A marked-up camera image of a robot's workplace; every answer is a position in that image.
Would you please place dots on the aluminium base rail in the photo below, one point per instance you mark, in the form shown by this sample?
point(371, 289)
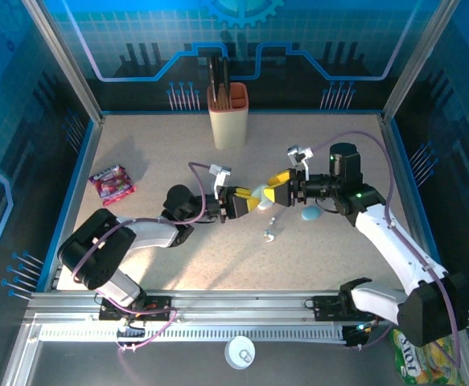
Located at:
point(238, 305)

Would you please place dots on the purple candy packet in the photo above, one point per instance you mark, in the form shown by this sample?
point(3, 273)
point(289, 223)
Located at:
point(111, 185)

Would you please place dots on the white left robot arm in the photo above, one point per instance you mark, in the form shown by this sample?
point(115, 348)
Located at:
point(153, 233)

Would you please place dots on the beige utensil holder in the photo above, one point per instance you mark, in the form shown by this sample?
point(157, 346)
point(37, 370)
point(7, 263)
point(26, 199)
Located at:
point(230, 128)

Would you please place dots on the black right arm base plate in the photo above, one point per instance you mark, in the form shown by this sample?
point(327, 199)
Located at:
point(326, 309)

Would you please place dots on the green yellow snack bag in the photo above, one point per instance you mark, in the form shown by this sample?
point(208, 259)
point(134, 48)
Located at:
point(427, 366)

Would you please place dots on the aluminium frame post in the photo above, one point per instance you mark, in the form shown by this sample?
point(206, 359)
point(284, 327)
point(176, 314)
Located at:
point(418, 60)
point(63, 60)

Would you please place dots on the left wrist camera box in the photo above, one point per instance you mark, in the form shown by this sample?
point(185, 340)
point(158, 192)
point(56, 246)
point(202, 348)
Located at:
point(220, 172)

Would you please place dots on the light blue round disc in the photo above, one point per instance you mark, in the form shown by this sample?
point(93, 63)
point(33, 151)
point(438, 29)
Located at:
point(311, 214)

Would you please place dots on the white round can lid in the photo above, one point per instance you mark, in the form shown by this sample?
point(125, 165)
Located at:
point(234, 350)

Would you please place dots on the aluminium side rail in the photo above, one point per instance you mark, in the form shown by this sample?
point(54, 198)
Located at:
point(411, 193)
point(78, 193)

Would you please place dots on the black flat utensil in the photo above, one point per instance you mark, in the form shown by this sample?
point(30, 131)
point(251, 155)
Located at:
point(225, 80)
point(214, 80)

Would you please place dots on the small silver clear object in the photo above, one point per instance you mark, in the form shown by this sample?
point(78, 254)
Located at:
point(269, 238)

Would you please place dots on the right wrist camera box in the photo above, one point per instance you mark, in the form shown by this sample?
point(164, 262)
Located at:
point(298, 153)

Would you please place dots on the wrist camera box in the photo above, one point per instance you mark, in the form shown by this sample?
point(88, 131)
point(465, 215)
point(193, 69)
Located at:
point(220, 172)
point(298, 153)

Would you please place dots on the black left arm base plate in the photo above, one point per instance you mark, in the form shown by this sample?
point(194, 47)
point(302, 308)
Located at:
point(157, 307)

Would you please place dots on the light blue earbud charging case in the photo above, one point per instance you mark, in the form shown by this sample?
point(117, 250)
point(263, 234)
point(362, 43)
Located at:
point(263, 199)

